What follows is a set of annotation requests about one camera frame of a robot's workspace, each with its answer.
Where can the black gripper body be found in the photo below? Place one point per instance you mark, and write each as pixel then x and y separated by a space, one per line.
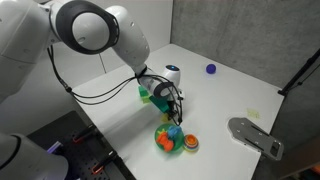
pixel 175 111

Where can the yellow duck toy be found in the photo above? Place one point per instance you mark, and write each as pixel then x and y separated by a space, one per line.
pixel 165 118

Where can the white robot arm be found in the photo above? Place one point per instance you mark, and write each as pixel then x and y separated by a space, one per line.
pixel 28 28

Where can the blue toy in bowl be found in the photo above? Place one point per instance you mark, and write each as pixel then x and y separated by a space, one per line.
pixel 173 131

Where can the orange toy in bowl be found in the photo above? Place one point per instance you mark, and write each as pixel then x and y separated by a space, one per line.
pixel 165 142

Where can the green bowl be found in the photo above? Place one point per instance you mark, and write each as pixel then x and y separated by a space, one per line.
pixel 178 139

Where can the rainbow stacking cup toy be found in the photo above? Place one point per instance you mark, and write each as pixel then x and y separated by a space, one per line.
pixel 191 143

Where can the dark teal cube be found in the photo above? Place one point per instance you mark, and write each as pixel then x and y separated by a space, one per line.
pixel 160 103

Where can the green block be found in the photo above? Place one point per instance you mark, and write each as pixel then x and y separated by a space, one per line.
pixel 144 95

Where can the purple ball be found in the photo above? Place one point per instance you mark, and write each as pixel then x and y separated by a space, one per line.
pixel 211 69

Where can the grey metal plate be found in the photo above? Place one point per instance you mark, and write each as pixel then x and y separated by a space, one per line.
pixel 249 134

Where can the yellow sticky note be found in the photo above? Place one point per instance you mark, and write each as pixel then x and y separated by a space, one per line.
pixel 253 113

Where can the black perforated base board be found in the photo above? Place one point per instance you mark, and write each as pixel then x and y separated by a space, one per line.
pixel 83 156

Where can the black vertical pole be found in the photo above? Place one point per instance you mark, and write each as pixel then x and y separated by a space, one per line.
pixel 294 82

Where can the orange handled clamp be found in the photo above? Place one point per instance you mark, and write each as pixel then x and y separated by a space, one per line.
pixel 85 134
pixel 101 164

